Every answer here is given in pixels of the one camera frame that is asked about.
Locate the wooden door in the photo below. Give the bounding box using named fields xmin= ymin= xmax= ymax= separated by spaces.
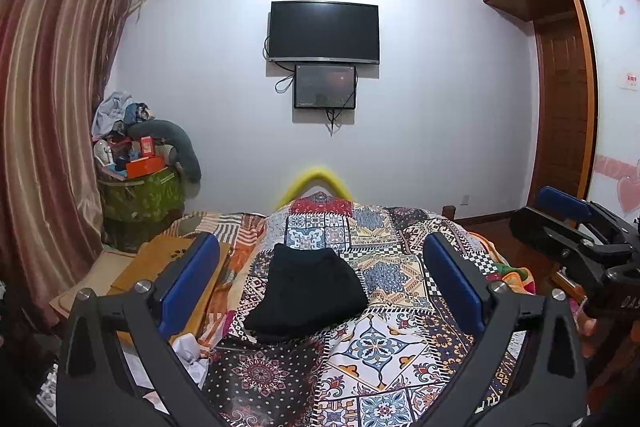
xmin=528 ymin=16 xmax=588 ymax=202

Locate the white cloth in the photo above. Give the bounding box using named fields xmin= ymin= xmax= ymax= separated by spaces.
xmin=171 ymin=333 xmax=209 ymax=389

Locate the patchwork patterned bedspread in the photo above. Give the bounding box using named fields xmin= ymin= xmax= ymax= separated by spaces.
xmin=203 ymin=193 xmax=511 ymax=426

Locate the wooden lap desk board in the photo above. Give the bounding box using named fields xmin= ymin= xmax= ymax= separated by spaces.
xmin=107 ymin=232 xmax=221 ymax=341

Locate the green patterned storage bag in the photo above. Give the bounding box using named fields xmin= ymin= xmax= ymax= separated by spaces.
xmin=98 ymin=167 xmax=184 ymax=222

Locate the white wardrobe sliding door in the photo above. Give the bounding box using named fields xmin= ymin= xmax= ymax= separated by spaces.
xmin=582 ymin=0 xmax=639 ymax=221

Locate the orange striped patterned blanket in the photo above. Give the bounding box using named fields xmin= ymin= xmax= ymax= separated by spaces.
xmin=164 ymin=211 xmax=267 ymax=347

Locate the folded dark teal garment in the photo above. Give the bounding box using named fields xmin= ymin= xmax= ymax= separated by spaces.
xmin=244 ymin=244 xmax=368 ymax=343

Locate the orange box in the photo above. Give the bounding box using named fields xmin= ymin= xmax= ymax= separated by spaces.
xmin=126 ymin=156 xmax=165 ymax=179

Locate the dark green neck pillow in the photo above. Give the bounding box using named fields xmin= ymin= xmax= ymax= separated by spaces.
xmin=127 ymin=118 xmax=202 ymax=183

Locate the small red box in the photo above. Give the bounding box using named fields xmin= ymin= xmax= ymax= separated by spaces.
xmin=139 ymin=135 xmax=155 ymax=158

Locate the pink striped curtain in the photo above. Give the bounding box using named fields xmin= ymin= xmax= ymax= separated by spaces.
xmin=1 ymin=0 xmax=132 ymax=329

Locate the yellow curved bed rail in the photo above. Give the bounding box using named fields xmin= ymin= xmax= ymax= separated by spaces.
xmin=274 ymin=166 xmax=352 ymax=209

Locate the small wall monitor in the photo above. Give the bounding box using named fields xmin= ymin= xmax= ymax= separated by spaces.
xmin=293 ymin=64 xmax=357 ymax=110

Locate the black wall television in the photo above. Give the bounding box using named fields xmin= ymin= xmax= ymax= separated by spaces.
xmin=266 ymin=1 xmax=380 ymax=65

